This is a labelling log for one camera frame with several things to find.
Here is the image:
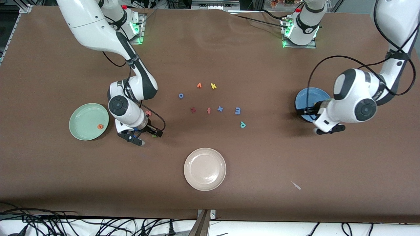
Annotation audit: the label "blue plate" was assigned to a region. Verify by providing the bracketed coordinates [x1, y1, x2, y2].
[295, 87, 332, 123]

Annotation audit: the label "beige plate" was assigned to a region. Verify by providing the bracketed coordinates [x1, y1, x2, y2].
[183, 148, 227, 191]

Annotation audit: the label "green plate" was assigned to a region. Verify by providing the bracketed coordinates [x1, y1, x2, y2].
[69, 103, 110, 141]

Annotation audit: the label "brown paper table cover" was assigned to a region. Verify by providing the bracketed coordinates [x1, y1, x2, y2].
[0, 6, 420, 224]

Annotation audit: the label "aluminium extrusion bar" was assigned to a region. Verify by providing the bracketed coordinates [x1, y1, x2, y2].
[191, 0, 240, 10]

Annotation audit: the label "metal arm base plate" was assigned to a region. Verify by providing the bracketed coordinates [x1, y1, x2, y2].
[130, 13, 145, 45]
[282, 16, 317, 49]

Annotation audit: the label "metal table bracket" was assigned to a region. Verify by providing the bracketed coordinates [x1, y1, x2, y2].
[189, 209, 216, 236]

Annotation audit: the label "black cable on table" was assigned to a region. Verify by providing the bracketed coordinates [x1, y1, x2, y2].
[223, 9, 287, 27]

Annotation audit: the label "tangled black floor cables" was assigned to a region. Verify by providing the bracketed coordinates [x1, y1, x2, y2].
[0, 203, 197, 236]

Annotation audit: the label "aluminium table frame rail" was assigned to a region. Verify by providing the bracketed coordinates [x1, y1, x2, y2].
[0, 3, 33, 64]

